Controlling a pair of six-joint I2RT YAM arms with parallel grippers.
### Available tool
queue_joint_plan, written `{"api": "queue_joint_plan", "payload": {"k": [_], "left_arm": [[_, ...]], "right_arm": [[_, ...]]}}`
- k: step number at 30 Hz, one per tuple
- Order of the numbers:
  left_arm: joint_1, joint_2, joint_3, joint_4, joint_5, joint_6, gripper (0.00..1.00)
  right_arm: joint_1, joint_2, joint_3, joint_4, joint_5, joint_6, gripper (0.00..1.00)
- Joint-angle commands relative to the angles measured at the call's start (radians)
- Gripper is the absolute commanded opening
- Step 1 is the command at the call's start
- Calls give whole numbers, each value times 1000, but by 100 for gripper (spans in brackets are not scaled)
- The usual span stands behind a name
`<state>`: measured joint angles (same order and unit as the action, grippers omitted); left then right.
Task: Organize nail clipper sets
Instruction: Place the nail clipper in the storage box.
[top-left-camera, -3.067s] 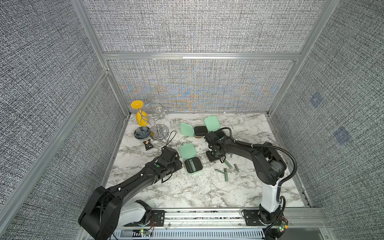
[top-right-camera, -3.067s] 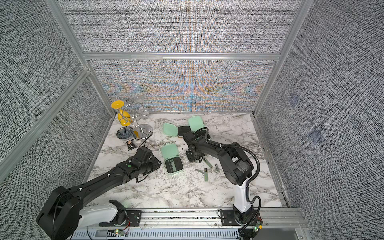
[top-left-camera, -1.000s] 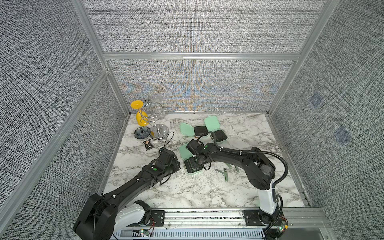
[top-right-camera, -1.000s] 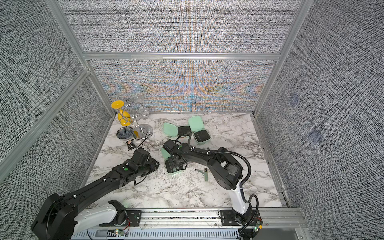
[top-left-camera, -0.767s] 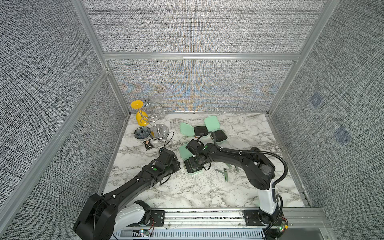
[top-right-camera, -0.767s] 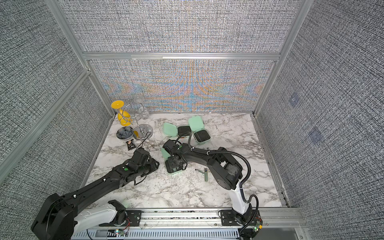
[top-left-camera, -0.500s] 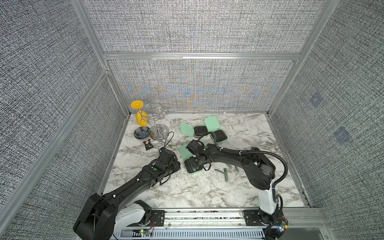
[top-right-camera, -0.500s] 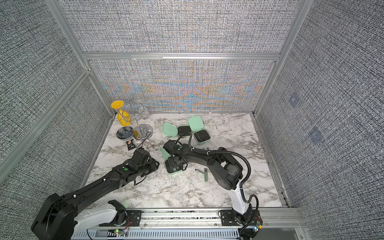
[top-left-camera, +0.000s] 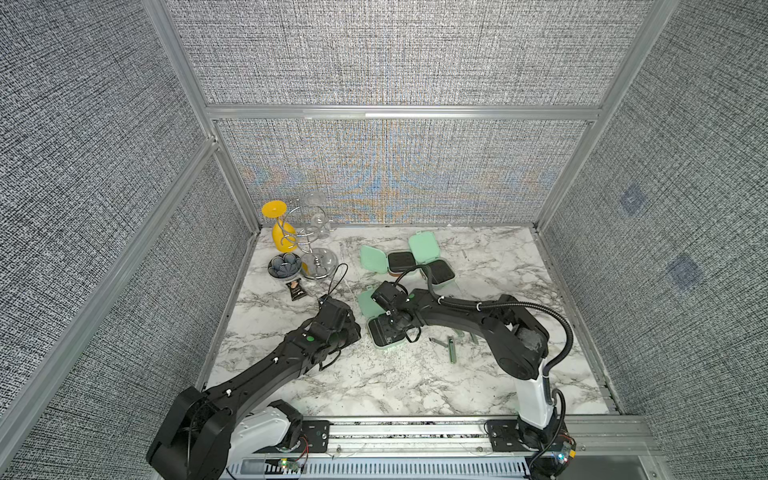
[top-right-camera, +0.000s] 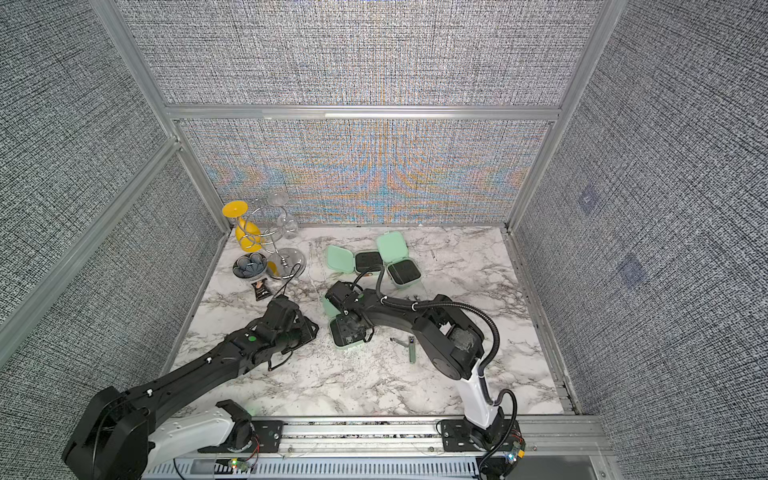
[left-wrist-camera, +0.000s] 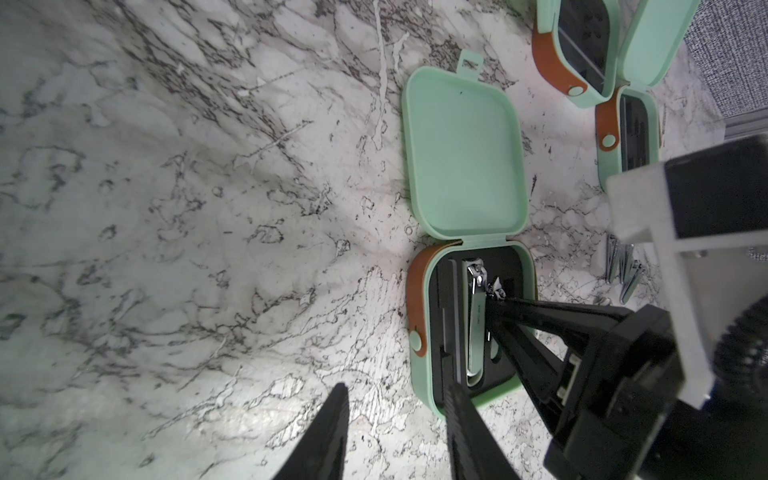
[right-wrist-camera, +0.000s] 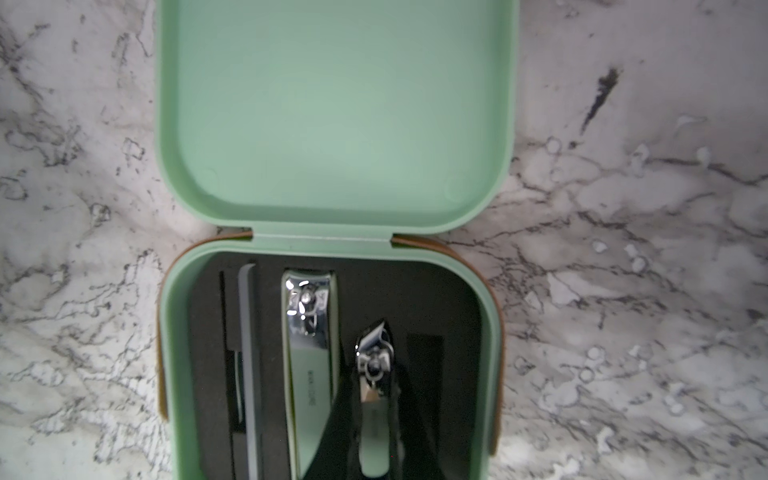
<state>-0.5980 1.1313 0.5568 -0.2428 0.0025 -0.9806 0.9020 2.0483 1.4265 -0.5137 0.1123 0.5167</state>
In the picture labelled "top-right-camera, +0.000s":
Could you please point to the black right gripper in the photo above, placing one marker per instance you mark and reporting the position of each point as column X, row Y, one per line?
column 341, row 329

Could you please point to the green nail kit case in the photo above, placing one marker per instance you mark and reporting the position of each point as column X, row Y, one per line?
column 346, row 331
column 342, row 260
column 399, row 266

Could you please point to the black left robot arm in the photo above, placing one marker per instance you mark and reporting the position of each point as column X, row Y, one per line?
column 122, row 434

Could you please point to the green nail kit case right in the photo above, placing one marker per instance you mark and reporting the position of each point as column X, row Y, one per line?
column 399, row 266

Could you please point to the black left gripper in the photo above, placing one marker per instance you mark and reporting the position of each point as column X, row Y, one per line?
column 308, row 329

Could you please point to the chrome cup holder stand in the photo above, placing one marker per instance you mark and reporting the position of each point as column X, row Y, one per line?
column 283, row 262

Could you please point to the black snack packet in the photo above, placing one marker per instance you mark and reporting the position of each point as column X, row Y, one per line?
column 261, row 290

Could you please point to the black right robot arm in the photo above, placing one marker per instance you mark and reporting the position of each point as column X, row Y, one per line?
column 458, row 339

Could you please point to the yellow plastic cup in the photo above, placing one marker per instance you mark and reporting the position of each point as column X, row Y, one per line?
column 248, row 236

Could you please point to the clear glass cup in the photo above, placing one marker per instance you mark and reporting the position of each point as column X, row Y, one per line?
column 285, row 222

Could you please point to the green nail kit case front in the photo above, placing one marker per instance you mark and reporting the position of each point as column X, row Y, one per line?
column 346, row 331

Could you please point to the black white patterned bowl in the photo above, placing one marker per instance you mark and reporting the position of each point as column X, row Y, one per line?
column 250, row 266

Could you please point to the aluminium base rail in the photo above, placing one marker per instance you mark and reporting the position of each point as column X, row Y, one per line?
column 408, row 447

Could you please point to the yellow cup on stand top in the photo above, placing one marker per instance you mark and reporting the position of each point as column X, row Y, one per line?
column 235, row 209

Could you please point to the green nail kit case middle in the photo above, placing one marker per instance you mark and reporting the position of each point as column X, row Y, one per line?
column 342, row 260

